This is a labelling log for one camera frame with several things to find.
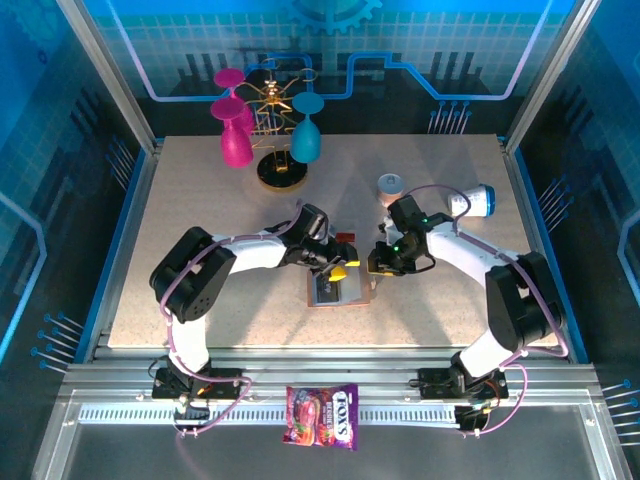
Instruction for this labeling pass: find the black vip credit card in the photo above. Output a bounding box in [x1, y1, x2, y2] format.
[313, 278, 344, 305]

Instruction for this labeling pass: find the tan leather card holder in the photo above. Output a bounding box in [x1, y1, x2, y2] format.
[306, 269, 376, 308]

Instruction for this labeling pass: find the small tin can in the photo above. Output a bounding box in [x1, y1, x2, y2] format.
[376, 172, 405, 207]

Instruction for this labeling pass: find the white cup with blue lid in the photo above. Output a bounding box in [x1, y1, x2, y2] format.
[447, 183, 496, 219]

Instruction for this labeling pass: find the blue wine glass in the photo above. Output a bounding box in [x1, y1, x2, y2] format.
[289, 91, 325, 164]

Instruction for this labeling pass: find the large pink wine glass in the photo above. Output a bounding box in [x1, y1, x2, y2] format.
[210, 97, 256, 169]

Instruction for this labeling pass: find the Fox's candy bag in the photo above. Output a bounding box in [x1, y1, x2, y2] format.
[281, 383, 360, 452]

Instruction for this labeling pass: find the small pink wine glass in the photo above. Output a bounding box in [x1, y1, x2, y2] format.
[213, 68, 256, 132]

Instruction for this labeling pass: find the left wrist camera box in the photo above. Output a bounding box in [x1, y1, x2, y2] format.
[293, 202, 330, 242]

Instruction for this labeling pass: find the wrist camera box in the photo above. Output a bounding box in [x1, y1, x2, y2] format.
[293, 202, 330, 242]
[378, 194, 427, 236]

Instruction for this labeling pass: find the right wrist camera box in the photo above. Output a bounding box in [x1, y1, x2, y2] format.
[378, 194, 427, 236]

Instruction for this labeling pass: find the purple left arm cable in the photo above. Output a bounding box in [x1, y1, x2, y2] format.
[158, 198, 253, 439]

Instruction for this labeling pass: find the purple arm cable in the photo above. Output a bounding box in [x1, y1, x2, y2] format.
[158, 198, 253, 439]
[397, 183, 571, 439]

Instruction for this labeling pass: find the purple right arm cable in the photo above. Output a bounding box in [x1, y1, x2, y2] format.
[397, 183, 571, 439]

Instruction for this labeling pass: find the gold wire glass rack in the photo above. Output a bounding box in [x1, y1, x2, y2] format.
[233, 56, 319, 194]

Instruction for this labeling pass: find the aluminium frame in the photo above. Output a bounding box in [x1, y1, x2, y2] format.
[29, 0, 634, 480]

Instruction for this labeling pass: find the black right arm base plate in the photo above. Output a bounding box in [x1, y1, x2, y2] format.
[417, 367, 510, 400]

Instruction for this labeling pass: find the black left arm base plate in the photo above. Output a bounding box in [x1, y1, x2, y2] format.
[152, 367, 245, 401]

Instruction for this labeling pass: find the slotted cable duct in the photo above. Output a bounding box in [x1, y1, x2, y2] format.
[78, 405, 469, 426]

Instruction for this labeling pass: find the black electronics box with wires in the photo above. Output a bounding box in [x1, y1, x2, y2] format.
[173, 399, 211, 430]
[455, 403, 490, 434]

